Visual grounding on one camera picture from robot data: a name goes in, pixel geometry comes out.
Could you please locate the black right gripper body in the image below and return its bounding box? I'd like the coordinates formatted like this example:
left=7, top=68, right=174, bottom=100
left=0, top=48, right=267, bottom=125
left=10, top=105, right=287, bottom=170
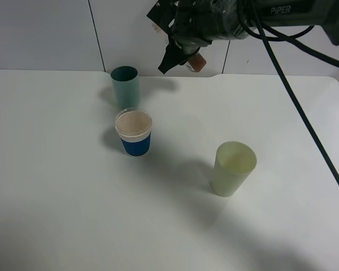
left=147, top=1, right=243, bottom=54

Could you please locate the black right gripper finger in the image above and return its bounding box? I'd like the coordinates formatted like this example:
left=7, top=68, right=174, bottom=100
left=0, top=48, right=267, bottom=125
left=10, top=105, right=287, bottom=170
left=158, top=38, right=192, bottom=74

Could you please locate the clear plastic drink bottle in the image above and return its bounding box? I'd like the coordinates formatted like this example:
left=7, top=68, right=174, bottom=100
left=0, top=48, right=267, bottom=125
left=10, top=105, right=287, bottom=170
left=152, top=23, right=207, bottom=72

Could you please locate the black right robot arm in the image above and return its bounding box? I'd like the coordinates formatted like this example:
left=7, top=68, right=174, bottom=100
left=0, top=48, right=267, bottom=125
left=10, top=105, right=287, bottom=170
left=147, top=1, right=339, bottom=73

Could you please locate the teal plastic cup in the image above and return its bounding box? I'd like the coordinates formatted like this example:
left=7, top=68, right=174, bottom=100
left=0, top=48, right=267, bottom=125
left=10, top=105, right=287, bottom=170
left=110, top=66, right=140, bottom=109

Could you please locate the blue sleeved paper cup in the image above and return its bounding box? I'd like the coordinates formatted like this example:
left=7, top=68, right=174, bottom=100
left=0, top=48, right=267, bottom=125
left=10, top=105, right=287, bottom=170
left=115, top=108, right=153, bottom=156

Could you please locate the light green plastic cup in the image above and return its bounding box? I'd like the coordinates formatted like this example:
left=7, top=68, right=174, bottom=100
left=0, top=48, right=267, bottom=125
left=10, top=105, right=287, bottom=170
left=211, top=141, right=257, bottom=197

